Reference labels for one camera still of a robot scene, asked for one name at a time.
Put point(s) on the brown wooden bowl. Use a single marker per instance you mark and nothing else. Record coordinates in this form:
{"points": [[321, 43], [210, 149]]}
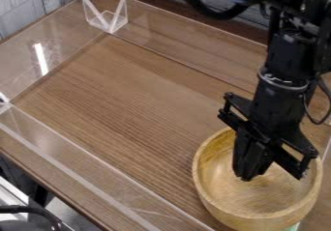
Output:
{"points": [[267, 204]]}

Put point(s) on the green block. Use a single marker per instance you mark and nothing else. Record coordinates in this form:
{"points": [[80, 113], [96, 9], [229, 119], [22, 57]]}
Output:
{"points": [[294, 227]]}

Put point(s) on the clear acrylic corner bracket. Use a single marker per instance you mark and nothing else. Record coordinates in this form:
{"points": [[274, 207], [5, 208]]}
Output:
{"points": [[108, 21]]}

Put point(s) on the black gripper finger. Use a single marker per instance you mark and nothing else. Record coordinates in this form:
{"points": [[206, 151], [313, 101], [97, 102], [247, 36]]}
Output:
{"points": [[245, 160], [263, 158]]}

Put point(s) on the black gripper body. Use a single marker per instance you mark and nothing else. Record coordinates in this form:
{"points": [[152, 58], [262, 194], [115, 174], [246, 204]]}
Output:
{"points": [[271, 119]]}

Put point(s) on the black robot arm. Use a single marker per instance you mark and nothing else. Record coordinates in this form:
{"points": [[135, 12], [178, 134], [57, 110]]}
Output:
{"points": [[300, 44]]}

